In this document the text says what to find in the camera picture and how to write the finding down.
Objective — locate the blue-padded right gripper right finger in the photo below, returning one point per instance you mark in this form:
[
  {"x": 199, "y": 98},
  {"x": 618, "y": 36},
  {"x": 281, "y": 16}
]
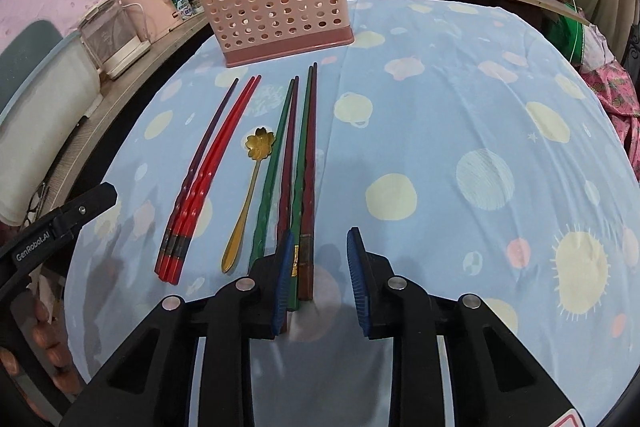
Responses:
[{"x": 450, "y": 348}]

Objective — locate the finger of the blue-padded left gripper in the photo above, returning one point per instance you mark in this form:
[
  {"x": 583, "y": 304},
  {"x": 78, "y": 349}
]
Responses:
[{"x": 67, "y": 220}]

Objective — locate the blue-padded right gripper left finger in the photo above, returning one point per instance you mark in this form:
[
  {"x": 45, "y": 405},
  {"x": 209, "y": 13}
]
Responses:
[{"x": 148, "y": 379}]

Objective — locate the green chopstick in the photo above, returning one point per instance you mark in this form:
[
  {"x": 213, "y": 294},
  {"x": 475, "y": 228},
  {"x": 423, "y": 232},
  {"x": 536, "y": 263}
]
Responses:
[
  {"x": 260, "y": 232},
  {"x": 296, "y": 223}
]

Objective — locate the gold flower spoon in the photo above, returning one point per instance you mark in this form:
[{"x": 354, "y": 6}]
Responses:
[{"x": 259, "y": 146}]

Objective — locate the maroon chopstick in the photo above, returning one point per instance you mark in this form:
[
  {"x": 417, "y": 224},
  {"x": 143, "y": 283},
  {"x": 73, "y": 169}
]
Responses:
[
  {"x": 306, "y": 241},
  {"x": 287, "y": 167}
]

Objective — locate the left hand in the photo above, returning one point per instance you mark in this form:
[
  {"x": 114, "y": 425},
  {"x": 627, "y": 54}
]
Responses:
[{"x": 48, "y": 336}]

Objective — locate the blue planet-print tablecloth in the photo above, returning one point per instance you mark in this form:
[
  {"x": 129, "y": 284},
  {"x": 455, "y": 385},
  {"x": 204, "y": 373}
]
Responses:
[{"x": 466, "y": 151}]

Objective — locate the pink perforated utensil holder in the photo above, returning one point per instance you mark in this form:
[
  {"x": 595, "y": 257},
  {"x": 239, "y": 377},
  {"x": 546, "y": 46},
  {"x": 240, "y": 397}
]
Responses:
[{"x": 250, "y": 31}]

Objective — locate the pink floral cloth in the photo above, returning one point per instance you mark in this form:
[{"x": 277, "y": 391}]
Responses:
[{"x": 618, "y": 97}]

